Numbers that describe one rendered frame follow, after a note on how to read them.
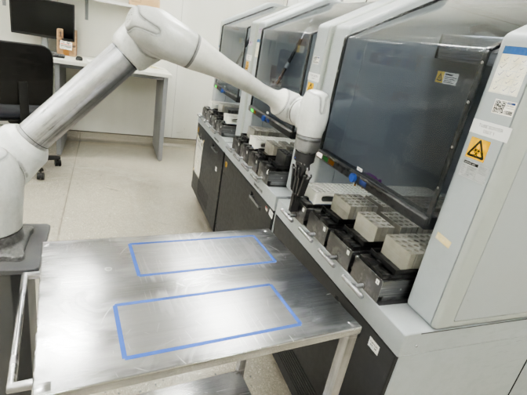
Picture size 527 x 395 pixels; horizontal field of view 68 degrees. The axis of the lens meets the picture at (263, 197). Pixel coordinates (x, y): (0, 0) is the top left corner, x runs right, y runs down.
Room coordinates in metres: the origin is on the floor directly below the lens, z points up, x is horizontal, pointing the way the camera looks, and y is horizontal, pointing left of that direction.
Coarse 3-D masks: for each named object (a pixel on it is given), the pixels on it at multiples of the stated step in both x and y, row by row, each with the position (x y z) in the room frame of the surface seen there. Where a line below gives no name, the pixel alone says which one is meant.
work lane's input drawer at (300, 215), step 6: (300, 198) 1.39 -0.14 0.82; (306, 198) 1.39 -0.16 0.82; (300, 204) 1.37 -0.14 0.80; (306, 204) 1.34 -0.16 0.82; (312, 204) 1.35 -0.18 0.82; (282, 210) 1.40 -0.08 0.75; (300, 210) 1.36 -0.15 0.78; (306, 210) 1.32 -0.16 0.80; (312, 210) 1.33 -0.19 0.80; (288, 216) 1.35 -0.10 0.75; (294, 216) 1.38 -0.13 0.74; (300, 216) 1.35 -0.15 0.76; (306, 216) 1.33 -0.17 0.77; (300, 222) 1.34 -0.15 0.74
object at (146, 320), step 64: (64, 256) 0.74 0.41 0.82; (128, 256) 0.79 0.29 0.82; (192, 256) 0.84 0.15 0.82; (256, 256) 0.89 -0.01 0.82; (64, 320) 0.55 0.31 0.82; (128, 320) 0.58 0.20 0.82; (192, 320) 0.61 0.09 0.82; (256, 320) 0.64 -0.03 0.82; (320, 320) 0.68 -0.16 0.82; (64, 384) 0.42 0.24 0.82; (128, 384) 0.45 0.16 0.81; (192, 384) 0.95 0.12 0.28
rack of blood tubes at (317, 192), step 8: (312, 184) 1.43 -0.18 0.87; (320, 184) 1.46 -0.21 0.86; (328, 184) 1.48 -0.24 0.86; (336, 184) 1.49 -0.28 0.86; (344, 184) 1.51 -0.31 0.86; (352, 184) 1.53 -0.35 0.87; (312, 192) 1.38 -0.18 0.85; (320, 192) 1.36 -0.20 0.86; (328, 192) 1.38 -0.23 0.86; (336, 192) 1.39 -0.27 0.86; (344, 192) 1.43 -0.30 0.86; (352, 192) 1.44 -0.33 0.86; (360, 192) 1.46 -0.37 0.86; (312, 200) 1.37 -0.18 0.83; (320, 200) 1.36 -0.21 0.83; (328, 200) 1.45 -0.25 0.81
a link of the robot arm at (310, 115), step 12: (312, 96) 1.34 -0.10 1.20; (324, 96) 1.35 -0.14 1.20; (300, 108) 1.36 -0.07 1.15; (312, 108) 1.33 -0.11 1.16; (324, 108) 1.34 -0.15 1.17; (300, 120) 1.35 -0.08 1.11; (312, 120) 1.33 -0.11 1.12; (324, 120) 1.34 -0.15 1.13; (300, 132) 1.35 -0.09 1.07; (312, 132) 1.33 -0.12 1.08
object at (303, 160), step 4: (296, 152) 1.36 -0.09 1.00; (300, 152) 1.35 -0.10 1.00; (296, 156) 1.35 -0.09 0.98; (300, 156) 1.34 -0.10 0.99; (304, 156) 1.34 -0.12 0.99; (308, 156) 1.34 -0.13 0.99; (312, 156) 1.35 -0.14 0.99; (296, 160) 1.35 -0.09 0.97; (300, 160) 1.34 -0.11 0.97; (304, 160) 1.34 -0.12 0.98; (308, 160) 1.34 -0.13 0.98; (312, 160) 1.35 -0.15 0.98; (296, 164) 1.40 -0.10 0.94; (300, 164) 1.37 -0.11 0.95; (304, 164) 1.35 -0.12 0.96; (308, 164) 1.35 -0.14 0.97; (304, 168) 1.34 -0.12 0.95; (308, 168) 1.35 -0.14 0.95; (300, 172) 1.36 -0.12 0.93; (304, 172) 1.34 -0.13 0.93
